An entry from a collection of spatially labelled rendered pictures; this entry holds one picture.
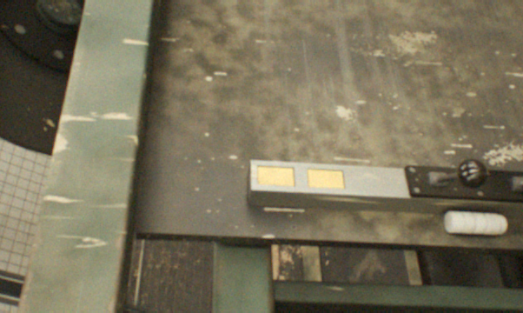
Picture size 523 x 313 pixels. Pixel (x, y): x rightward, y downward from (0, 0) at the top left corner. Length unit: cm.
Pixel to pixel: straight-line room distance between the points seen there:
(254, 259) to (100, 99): 30
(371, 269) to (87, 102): 232
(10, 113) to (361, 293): 86
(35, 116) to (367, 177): 82
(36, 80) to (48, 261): 84
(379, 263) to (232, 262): 216
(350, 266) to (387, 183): 223
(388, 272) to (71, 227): 232
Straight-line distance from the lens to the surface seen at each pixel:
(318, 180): 84
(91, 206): 73
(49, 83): 150
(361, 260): 305
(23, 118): 141
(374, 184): 86
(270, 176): 83
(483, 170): 78
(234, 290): 82
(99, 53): 88
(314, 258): 209
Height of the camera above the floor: 214
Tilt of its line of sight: 32 degrees down
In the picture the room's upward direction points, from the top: 64 degrees counter-clockwise
